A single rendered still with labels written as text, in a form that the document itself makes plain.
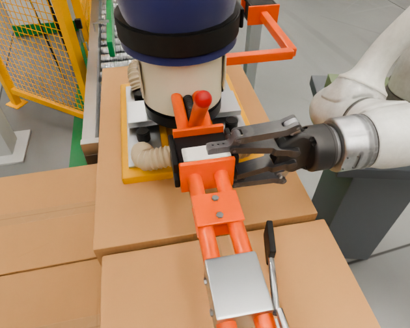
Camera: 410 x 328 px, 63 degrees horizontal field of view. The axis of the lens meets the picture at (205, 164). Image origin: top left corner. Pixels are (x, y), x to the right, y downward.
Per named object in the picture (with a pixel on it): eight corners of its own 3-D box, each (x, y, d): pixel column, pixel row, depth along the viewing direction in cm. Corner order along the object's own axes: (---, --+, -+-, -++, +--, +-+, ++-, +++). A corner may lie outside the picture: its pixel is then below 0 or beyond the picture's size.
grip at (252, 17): (239, 13, 97) (241, -5, 94) (267, 11, 98) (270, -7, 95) (247, 25, 91) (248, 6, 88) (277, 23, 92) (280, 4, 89)
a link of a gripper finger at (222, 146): (241, 150, 49) (243, 135, 47) (207, 155, 49) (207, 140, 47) (238, 144, 50) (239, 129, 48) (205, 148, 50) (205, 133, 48)
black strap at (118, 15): (117, 10, 69) (113, -11, 66) (226, 2, 72) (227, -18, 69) (117, 65, 53) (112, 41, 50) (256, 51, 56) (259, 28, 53)
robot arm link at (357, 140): (364, 179, 55) (331, 185, 54) (339, 142, 61) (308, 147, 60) (386, 138, 48) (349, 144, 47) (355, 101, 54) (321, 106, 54)
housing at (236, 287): (201, 276, 41) (201, 258, 38) (254, 267, 42) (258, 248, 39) (212, 336, 37) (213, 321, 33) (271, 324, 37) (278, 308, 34)
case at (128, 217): (125, 164, 125) (101, 68, 96) (229, 150, 130) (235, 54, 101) (131, 331, 84) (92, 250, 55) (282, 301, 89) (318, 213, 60)
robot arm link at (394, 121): (378, 183, 52) (333, 155, 64) (464, 169, 54) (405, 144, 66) (386, 116, 48) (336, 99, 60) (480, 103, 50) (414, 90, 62)
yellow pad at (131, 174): (121, 90, 88) (118, 73, 85) (159, 86, 90) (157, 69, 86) (123, 185, 65) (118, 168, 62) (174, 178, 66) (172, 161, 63)
